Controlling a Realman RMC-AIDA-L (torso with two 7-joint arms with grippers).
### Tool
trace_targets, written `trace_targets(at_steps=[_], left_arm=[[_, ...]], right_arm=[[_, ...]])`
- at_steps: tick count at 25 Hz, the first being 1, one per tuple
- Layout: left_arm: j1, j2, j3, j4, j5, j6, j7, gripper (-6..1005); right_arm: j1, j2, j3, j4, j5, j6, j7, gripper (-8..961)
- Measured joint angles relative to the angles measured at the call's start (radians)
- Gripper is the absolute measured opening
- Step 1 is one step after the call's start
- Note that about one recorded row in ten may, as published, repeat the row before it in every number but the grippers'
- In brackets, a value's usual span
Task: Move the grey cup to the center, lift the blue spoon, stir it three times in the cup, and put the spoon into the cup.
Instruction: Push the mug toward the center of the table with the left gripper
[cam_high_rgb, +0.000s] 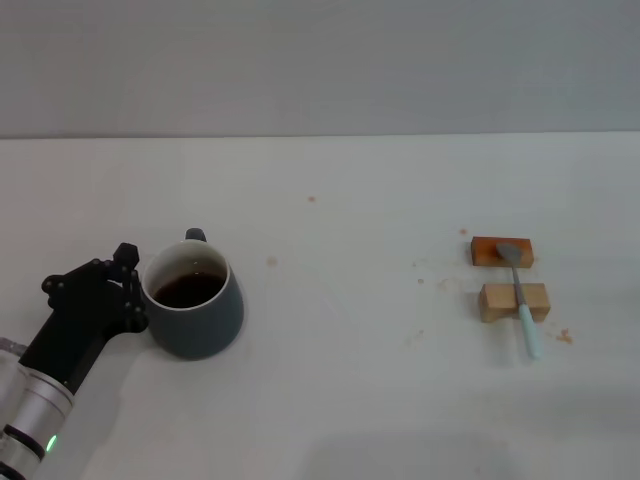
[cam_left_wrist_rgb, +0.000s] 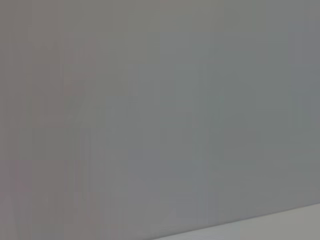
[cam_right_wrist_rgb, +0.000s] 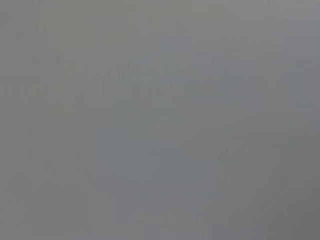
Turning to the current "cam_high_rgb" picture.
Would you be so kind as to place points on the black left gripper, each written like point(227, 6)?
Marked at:
point(75, 330)

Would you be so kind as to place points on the grey ceramic cup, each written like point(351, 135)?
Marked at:
point(195, 332)

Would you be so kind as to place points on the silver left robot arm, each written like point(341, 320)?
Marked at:
point(35, 415)

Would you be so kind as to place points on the dark coffee liquid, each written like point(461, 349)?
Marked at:
point(185, 292)

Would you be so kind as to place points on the orange stained wooden block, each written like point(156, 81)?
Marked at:
point(482, 252)

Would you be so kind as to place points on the light notched wooden block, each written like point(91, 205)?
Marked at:
point(500, 300)

